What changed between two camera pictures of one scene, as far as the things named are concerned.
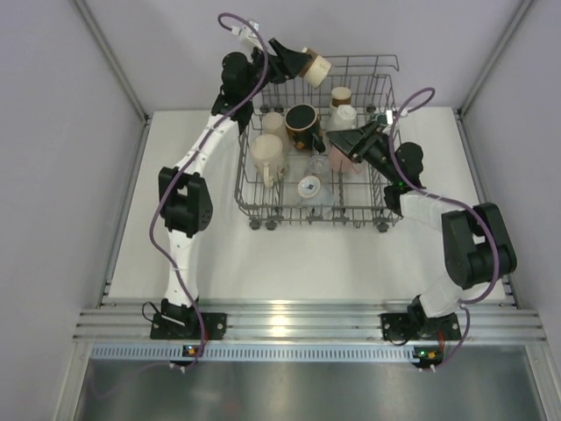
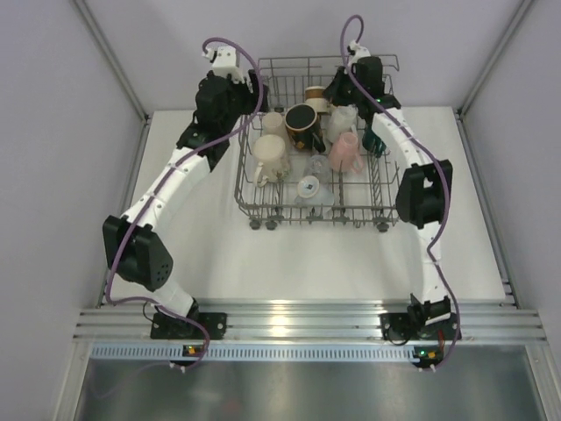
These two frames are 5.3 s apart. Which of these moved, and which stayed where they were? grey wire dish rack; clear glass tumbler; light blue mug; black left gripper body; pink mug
Moved: black left gripper body
Stayed: grey wire dish rack; clear glass tumbler; pink mug; light blue mug
